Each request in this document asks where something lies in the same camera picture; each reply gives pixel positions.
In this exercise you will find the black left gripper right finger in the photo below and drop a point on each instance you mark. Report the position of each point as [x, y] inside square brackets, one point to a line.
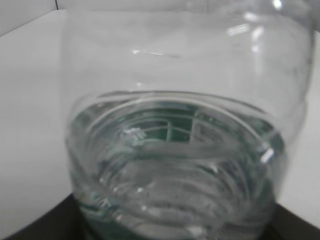
[287, 226]

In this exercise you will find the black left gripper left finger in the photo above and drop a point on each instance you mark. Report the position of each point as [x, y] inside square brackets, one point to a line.
[63, 222]

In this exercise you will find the clear Cestbon water bottle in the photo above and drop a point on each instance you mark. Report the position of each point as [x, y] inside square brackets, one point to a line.
[181, 116]

